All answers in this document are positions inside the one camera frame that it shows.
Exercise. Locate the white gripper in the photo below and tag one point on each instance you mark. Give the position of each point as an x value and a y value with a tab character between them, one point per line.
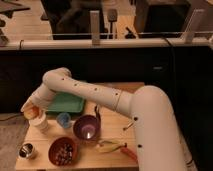
28	105

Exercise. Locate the red yellow apple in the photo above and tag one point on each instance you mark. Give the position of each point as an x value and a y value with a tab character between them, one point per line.
31	113

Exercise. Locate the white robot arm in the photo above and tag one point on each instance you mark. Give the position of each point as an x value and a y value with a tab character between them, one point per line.
156	130

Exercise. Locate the white paper cup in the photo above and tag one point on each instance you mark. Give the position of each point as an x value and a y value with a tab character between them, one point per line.
40	123

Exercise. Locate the blue plastic cup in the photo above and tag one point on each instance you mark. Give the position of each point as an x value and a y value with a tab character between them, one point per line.
64	120

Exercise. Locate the small metal cup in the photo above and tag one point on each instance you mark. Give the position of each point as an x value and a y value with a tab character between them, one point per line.
27	151

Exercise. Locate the green plastic tray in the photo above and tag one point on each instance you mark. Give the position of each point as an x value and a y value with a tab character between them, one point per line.
64	102

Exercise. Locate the purple bowl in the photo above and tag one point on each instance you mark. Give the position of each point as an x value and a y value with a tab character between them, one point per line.
87	128

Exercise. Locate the brown bowl with nuts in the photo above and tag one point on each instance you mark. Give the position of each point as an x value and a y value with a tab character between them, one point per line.
63	152

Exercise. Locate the wooden board table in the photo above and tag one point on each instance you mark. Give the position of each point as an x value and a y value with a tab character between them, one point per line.
89	158

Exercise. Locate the black office chair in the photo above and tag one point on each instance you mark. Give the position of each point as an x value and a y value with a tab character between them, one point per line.
70	19

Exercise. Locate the metal fork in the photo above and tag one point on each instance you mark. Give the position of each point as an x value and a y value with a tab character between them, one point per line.
128	126

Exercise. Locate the orange carrot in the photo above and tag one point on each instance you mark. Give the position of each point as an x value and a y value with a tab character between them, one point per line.
128	152

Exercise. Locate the white rail post left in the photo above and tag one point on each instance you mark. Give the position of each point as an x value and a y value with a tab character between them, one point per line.
95	27

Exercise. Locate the white rail post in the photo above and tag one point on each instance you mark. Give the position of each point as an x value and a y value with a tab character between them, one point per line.
192	25
95	27

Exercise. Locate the white horizontal rail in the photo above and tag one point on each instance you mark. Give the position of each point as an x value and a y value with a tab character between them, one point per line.
104	43

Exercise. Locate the white rail post right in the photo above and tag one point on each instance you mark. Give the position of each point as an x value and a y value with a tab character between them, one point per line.
192	25

